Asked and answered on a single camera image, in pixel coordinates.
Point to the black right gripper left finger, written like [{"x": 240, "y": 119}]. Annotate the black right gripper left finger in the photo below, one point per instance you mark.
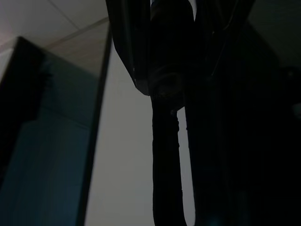
[{"x": 131, "y": 35}]

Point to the tall black cabinet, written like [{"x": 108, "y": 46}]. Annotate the tall black cabinet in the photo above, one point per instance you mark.
[{"x": 47, "y": 141}]

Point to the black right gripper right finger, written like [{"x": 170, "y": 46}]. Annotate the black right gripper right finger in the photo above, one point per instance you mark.
[{"x": 216, "y": 28}]

